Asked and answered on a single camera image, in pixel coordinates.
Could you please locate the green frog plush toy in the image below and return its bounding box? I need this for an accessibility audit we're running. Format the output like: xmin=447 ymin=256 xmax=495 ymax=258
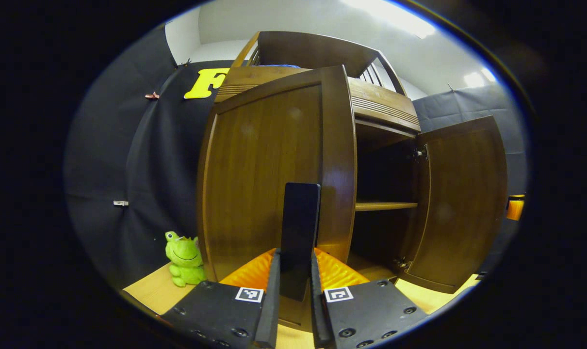
xmin=164 ymin=231 xmax=207 ymax=287

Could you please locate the black door handle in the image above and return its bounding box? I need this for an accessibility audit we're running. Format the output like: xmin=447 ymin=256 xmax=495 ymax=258
xmin=280 ymin=182 xmax=322 ymax=302

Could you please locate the small ceiling light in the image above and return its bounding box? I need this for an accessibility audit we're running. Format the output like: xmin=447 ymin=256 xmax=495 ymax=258
xmin=463 ymin=68 xmax=497 ymax=89

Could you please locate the wooden shoe cabinet door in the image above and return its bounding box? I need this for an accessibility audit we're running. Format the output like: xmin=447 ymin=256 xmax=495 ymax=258
xmin=196 ymin=64 xmax=358 ymax=333
xmin=398 ymin=115 xmax=509 ymax=295

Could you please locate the wooden inner shelf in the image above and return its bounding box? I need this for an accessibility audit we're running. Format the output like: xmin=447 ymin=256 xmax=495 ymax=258
xmin=355 ymin=201 xmax=419 ymax=212

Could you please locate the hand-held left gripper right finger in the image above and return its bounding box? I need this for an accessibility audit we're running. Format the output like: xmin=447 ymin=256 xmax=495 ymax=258
xmin=309 ymin=247 xmax=429 ymax=349

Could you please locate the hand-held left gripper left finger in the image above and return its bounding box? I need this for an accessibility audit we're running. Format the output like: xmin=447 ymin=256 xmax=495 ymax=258
xmin=160 ymin=248 xmax=282 ymax=349

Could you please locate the long ceiling light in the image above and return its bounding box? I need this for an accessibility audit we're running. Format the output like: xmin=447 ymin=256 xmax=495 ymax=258
xmin=342 ymin=0 xmax=437 ymax=39

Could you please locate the black backdrop cloth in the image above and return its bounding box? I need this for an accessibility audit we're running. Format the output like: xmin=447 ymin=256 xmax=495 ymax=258
xmin=65 ymin=24 xmax=529 ymax=291

